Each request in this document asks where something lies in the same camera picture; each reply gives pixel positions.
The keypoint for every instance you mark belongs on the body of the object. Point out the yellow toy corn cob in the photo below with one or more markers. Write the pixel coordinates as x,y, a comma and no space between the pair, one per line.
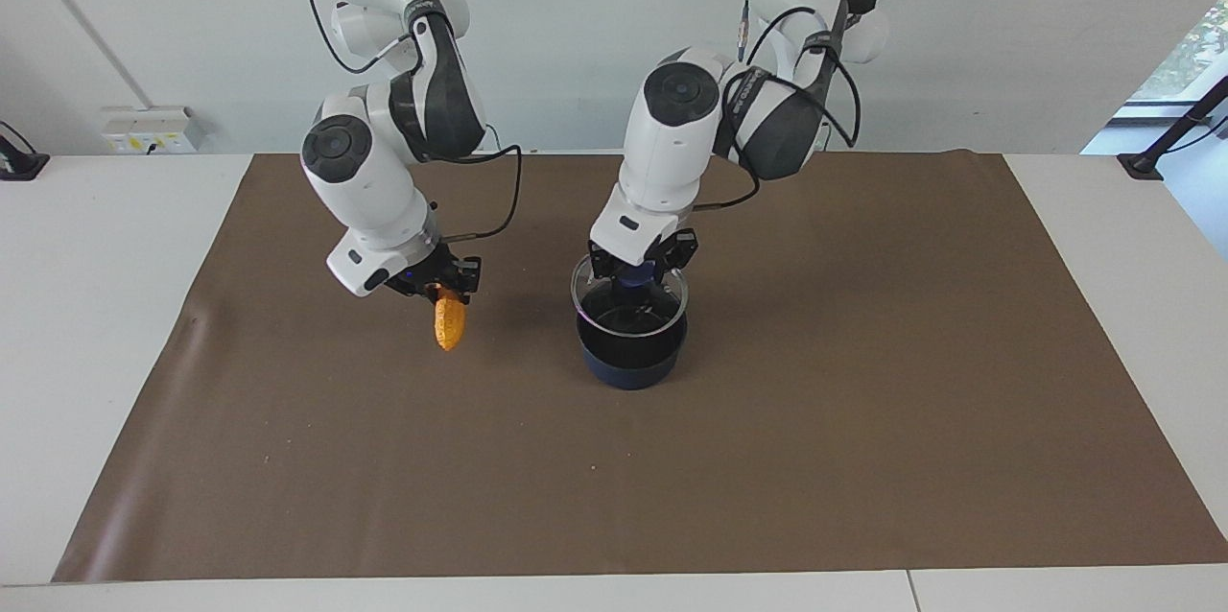
448,324

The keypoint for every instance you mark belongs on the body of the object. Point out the white wall socket box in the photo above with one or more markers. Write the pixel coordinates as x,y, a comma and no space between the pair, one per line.
153,128

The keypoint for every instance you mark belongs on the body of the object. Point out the glass lid purple knob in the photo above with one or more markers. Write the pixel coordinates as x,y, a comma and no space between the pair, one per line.
633,281

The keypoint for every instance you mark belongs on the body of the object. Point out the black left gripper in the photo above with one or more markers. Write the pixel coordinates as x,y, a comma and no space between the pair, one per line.
645,257

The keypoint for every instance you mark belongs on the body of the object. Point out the window with greenery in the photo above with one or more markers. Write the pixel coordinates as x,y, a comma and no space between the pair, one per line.
1190,46

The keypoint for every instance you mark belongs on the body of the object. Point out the brown table mat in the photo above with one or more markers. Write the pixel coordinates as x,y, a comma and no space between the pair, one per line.
576,478

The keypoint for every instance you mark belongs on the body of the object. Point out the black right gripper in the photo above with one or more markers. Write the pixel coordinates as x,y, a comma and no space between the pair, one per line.
422,269

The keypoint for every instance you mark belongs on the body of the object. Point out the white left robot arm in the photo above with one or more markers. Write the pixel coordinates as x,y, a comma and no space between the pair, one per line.
672,142

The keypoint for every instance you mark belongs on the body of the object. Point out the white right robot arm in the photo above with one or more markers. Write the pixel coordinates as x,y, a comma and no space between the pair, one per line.
374,171

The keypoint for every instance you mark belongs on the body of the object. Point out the small black table clamp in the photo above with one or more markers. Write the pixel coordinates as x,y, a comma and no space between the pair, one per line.
19,166

